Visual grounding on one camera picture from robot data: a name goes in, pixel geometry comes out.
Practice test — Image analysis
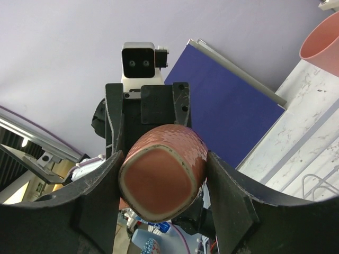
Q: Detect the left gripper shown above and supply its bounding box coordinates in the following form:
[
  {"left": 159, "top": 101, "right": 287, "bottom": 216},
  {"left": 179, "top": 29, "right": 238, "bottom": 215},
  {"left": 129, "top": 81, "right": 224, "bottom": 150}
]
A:
[{"left": 91, "top": 82, "right": 191, "bottom": 158}]

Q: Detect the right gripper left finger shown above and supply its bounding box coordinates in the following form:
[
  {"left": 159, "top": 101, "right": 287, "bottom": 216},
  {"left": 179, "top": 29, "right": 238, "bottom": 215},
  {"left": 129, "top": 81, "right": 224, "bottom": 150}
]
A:
[{"left": 1, "top": 151, "right": 124, "bottom": 253}]

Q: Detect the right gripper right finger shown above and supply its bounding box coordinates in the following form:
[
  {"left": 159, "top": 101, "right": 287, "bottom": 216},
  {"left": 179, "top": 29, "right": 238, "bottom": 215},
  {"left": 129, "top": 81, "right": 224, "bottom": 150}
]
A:
[{"left": 207, "top": 152, "right": 338, "bottom": 253}]

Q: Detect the white wire dish rack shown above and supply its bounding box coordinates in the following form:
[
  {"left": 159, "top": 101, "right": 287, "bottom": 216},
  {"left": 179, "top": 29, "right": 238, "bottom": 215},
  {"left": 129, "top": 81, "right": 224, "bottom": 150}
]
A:
[{"left": 301, "top": 174, "right": 338, "bottom": 202}]

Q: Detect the small orange mug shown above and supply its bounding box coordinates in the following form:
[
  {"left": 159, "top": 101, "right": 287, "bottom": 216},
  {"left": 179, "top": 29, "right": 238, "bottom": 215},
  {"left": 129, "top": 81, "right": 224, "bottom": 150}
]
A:
[{"left": 118, "top": 124, "right": 208, "bottom": 223}]

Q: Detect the tall pink cup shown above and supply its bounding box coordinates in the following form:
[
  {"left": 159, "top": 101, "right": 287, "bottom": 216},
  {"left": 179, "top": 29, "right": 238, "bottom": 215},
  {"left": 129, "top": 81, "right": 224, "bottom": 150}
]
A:
[{"left": 299, "top": 12, "right": 338, "bottom": 76}]

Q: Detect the blue binder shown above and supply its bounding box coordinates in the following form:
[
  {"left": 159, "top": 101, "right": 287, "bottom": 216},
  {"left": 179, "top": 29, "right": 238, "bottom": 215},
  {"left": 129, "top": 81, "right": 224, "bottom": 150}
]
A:
[{"left": 165, "top": 40, "right": 286, "bottom": 168}]

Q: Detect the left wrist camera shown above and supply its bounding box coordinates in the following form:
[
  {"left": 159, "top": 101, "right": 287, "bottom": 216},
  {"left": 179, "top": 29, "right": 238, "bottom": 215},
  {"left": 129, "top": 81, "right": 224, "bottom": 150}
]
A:
[{"left": 121, "top": 42, "right": 169, "bottom": 92}]

